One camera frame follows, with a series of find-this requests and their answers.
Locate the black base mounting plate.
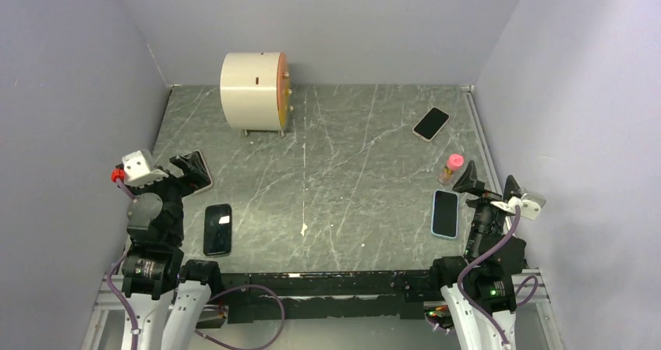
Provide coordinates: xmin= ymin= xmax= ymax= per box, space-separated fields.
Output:
xmin=179 ymin=267 xmax=443 ymax=323

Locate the aluminium frame rail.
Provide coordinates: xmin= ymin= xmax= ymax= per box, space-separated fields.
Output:
xmin=81 ymin=268 xmax=566 ymax=349

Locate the phone in pink case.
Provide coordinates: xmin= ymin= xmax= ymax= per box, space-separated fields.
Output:
xmin=412 ymin=107 xmax=450 ymax=142

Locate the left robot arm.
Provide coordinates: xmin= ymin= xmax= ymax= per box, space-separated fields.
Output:
xmin=111 ymin=150 xmax=223 ymax=349

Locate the white cylindrical drum device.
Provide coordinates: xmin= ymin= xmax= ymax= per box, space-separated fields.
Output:
xmin=219 ymin=51 xmax=292 ymax=136

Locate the beige phone case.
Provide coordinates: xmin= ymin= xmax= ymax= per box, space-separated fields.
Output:
xmin=190 ymin=150 xmax=214 ymax=192

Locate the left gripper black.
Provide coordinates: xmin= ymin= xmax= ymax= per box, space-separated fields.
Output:
xmin=118 ymin=150 xmax=207 ymax=242

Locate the phone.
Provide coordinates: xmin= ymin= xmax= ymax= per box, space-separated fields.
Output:
xmin=203 ymin=203 xmax=232 ymax=256
xmin=430 ymin=190 xmax=459 ymax=239
xmin=412 ymin=107 xmax=450 ymax=142

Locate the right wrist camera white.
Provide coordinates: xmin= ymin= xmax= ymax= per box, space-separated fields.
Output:
xmin=490 ymin=193 xmax=546 ymax=221

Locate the phone in blue case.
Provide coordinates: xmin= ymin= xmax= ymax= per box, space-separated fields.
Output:
xmin=430 ymin=190 xmax=459 ymax=239

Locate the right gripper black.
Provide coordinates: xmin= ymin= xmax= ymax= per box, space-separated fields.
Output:
xmin=452 ymin=159 xmax=518 ymax=258

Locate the pink capped small bottle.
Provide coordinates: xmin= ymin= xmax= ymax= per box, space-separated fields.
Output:
xmin=438 ymin=154 xmax=465 ymax=185

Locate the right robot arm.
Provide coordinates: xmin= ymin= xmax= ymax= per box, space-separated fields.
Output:
xmin=428 ymin=161 xmax=526 ymax=349

